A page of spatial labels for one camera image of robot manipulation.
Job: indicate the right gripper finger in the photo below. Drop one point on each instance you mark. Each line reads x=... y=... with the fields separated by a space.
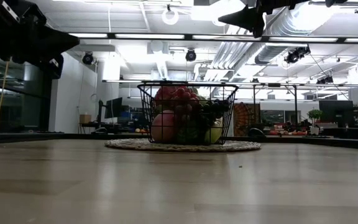
x=249 y=18

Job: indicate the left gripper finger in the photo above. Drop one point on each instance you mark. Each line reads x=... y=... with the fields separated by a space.
x=54 y=67
x=54 y=45

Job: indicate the dark purple grape bunch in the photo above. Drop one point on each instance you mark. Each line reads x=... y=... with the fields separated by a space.
x=214 y=110

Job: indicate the red grape bunch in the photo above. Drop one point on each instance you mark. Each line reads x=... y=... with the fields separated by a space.
x=185 y=99

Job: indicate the green pear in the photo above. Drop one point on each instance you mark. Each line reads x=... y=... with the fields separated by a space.
x=213 y=133

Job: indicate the pink yellow peach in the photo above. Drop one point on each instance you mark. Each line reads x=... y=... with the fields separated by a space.
x=163 y=129

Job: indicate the green lime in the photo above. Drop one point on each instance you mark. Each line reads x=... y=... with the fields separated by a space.
x=186 y=135

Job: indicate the black ceiling spotlight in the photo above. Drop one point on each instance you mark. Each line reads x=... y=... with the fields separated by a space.
x=190 y=55
x=88 y=58

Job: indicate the black ceiling light cluster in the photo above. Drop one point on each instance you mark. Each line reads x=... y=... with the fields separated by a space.
x=325 y=80
x=297 y=55

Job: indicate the cardboard box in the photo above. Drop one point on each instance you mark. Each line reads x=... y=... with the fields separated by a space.
x=85 y=119

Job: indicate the black bar with light strips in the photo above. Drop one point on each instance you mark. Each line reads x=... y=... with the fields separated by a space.
x=188 y=36

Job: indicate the black computer monitor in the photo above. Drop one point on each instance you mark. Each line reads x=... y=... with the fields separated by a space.
x=336 y=110
x=113 y=107

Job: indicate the black metal rack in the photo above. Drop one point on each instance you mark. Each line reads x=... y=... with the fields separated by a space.
x=295 y=99

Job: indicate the orange patterned panel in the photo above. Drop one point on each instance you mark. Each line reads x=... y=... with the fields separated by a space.
x=242 y=119

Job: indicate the round woven placemat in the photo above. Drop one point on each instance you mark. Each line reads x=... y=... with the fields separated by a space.
x=120 y=145

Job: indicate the potted green plant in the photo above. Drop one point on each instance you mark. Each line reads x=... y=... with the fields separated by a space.
x=314 y=116

